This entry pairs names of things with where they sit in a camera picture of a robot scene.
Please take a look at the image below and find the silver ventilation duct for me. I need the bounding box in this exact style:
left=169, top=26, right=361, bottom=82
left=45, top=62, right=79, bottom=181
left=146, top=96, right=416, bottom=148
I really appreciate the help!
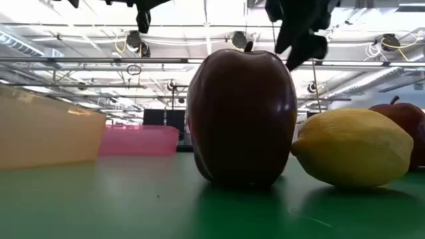
left=327, top=66, right=425, bottom=99

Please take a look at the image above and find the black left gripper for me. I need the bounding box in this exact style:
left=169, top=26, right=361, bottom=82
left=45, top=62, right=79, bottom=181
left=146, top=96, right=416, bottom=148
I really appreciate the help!
left=68, top=0, right=172, bottom=34

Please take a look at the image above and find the yellow lemon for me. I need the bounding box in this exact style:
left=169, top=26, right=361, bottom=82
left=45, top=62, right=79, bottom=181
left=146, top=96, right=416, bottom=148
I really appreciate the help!
left=291, top=108, right=414, bottom=189

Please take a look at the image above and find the long ceiling light bar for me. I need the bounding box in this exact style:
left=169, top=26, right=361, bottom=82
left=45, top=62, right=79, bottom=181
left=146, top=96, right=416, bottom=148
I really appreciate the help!
left=0, top=56, right=425, bottom=67

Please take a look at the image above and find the black computer monitor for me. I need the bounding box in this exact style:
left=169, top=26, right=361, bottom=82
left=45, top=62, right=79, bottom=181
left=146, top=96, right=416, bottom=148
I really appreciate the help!
left=143, top=109, right=166, bottom=126
left=165, top=109, right=186, bottom=132

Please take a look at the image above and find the tan hanging cable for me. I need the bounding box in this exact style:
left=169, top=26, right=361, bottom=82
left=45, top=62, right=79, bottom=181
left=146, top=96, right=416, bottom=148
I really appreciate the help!
left=311, top=58, right=323, bottom=113

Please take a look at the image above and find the dark red apple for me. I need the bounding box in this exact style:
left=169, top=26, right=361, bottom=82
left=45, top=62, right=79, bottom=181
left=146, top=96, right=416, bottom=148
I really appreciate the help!
left=369, top=95, right=425, bottom=172
left=186, top=41, right=298, bottom=189

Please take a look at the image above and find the black hanging cable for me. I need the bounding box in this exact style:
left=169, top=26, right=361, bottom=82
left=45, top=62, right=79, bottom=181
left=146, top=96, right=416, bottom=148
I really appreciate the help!
left=271, top=20, right=278, bottom=56

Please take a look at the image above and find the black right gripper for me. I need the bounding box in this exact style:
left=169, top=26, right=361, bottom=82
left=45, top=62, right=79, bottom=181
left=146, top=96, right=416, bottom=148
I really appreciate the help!
left=264, top=0, right=341, bottom=72

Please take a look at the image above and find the yellow translucent plastic basket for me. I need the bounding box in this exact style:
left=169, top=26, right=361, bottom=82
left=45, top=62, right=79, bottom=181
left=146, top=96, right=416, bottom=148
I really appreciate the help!
left=0, top=82, right=107, bottom=171

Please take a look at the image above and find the pink translucent plastic basket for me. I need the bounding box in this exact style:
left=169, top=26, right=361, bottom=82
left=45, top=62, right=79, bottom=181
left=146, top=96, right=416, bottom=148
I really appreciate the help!
left=98, top=124, right=180, bottom=157

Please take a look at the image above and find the grey ceiling vent duct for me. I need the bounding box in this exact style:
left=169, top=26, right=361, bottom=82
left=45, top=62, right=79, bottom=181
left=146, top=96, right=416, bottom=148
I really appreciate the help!
left=0, top=31, right=44, bottom=57

